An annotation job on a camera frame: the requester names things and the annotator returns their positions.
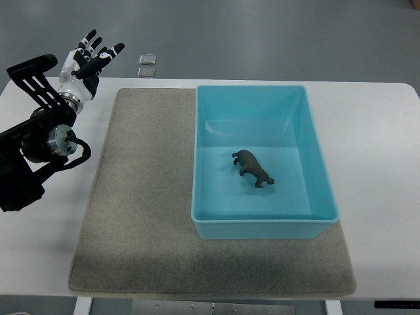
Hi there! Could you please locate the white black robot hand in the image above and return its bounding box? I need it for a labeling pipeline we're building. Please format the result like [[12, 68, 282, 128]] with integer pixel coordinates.
[[58, 30, 125, 114]]

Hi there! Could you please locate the brown toy hippo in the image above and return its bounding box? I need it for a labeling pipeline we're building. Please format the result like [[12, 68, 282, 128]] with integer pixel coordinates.
[[231, 150, 275, 188]]

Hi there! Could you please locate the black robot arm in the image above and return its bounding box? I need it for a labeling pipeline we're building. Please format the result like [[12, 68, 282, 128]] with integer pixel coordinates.
[[1, 54, 91, 212]]

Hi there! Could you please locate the blue plastic box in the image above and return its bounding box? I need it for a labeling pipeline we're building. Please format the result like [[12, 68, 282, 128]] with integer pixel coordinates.
[[191, 85, 339, 240]]

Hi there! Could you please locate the lower floor outlet plate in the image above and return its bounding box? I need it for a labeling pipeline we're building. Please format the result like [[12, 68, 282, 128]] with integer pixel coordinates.
[[137, 66, 156, 78]]

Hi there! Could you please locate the grey felt mat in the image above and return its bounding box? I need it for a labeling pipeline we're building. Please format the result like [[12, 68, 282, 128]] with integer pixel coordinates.
[[68, 88, 356, 299]]

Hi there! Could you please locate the white left table leg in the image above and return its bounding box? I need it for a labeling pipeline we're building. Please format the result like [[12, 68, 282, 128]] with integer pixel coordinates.
[[73, 297, 93, 315]]

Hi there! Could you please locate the white table leg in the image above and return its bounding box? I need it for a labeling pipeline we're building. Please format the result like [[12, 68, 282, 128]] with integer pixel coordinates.
[[325, 300, 343, 315], [73, 297, 93, 315]]

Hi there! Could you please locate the white right table leg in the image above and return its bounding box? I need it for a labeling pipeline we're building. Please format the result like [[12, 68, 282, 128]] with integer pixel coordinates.
[[325, 300, 343, 315]]

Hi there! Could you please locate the black table control panel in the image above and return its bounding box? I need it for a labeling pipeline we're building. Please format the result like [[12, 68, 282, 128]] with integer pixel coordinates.
[[374, 300, 420, 310]]

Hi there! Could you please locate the metal table base plate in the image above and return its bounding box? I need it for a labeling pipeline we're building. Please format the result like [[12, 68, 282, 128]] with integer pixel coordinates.
[[131, 300, 296, 315]]

